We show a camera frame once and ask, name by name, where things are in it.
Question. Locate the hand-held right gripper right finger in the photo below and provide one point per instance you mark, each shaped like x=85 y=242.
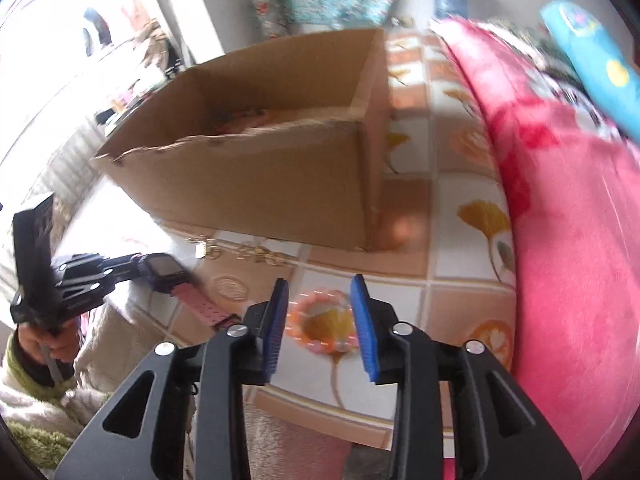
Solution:
x=362 y=330

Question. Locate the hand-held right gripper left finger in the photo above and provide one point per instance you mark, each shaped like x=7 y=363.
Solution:
x=277 y=330

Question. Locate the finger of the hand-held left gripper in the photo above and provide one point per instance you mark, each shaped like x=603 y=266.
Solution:
x=85 y=297
x=107 y=263

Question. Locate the brown cardboard box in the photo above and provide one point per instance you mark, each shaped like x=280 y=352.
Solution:
x=260 y=185

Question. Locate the person's left forearm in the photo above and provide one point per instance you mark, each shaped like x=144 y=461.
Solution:
x=20 y=367

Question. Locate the person's left hand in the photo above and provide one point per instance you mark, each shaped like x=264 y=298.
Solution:
x=37 y=345

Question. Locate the printed checkered tablecloth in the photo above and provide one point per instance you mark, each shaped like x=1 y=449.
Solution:
x=450 y=280

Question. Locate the pile of household clutter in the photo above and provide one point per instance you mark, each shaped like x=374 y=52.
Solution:
x=145 y=45

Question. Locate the pink blanket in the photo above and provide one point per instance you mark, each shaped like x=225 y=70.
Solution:
x=575 y=260

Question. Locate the grey floral cloth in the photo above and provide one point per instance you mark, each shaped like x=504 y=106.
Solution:
x=270 y=10

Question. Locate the blue patterned pillow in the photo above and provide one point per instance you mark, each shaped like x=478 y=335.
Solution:
x=600 y=75

